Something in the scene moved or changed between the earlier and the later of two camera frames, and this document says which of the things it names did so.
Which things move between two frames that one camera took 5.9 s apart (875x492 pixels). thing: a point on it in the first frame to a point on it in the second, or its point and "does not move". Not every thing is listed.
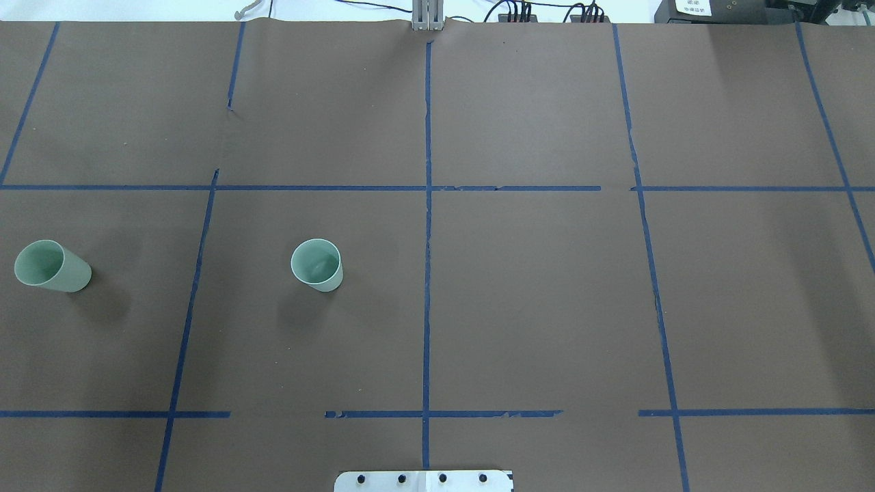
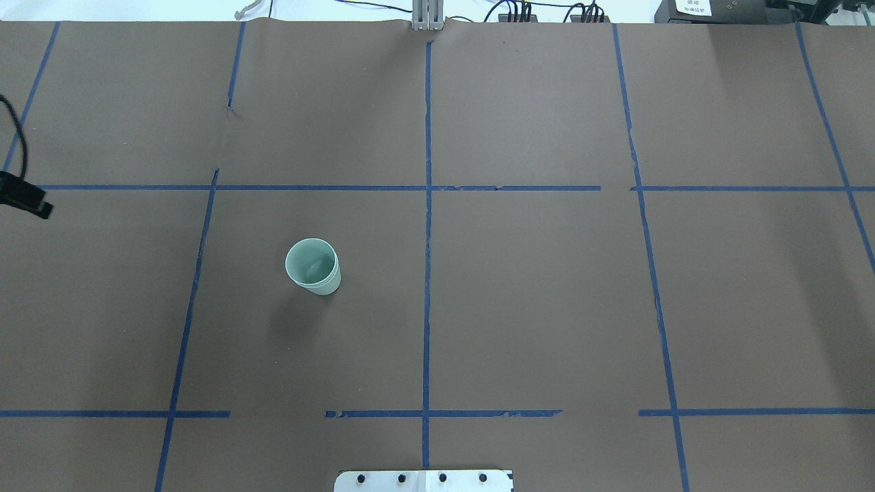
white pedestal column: x=424 y=481 does not move
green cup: x=46 y=263 to x=314 y=264
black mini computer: x=714 y=11 does not move
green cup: x=318 y=263 does not move
